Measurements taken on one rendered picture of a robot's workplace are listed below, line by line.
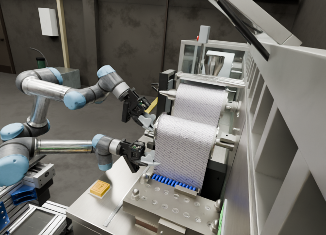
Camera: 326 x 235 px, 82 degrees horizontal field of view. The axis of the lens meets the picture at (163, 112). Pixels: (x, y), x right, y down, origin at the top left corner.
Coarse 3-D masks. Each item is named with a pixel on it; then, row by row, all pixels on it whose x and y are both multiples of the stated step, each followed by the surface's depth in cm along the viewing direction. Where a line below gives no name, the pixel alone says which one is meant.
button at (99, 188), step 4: (96, 184) 95; (100, 184) 95; (104, 184) 95; (108, 184) 96; (92, 188) 92; (96, 188) 92; (100, 188) 93; (104, 188) 93; (108, 188) 95; (92, 192) 92; (96, 192) 91; (100, 192) 91; (104, 192) 93; (100, 196) 91
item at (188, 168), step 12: (156, 144) 84; (156, 156) 86; (168, 156) 84; (180, 156) 81; (192, 156) 79; (156, 168) 89; (168, 168) 86; (180, 168) 84; (192, 168) 81; (204, 168) 79; (180, 180) 86; (192, 180) 84
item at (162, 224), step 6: (162, 222) 69; (168, 222) 69; (162, 228) 69; (168, 228) 68; (174, 228) 67; (180, 228) 67; (162, 234) 69; (168, 234) 69; (174, 234) 68; (180, 234) 67
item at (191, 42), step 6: (186, 42) 163; (192, 42) 161; (210, 42) 209; (216, 42) 207; (222, 42) 206; (228, 42) 254; (234, 42) 252; (180, 48) 166; (228, 48) 152; (234, 48) 151; (240, 48) 149; (246, 48) 148; (180, 54) 168; (180, 60) 170; (180, 66) 172; (174, 102) 187; (174, 108) 189
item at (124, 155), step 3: (126, 153) 92; (123, 156) 92; (126, 156) 91; (126, 159) 92; (126, 162) 93; (129, 162) 92; (132, 162) 93; (129, 165) 93; (132, 165) 93; (135, 165) 94; (132, 168) 93; (135, 168) 94; (138, 168) 95; (132, 171) 94; (135, 171) 93
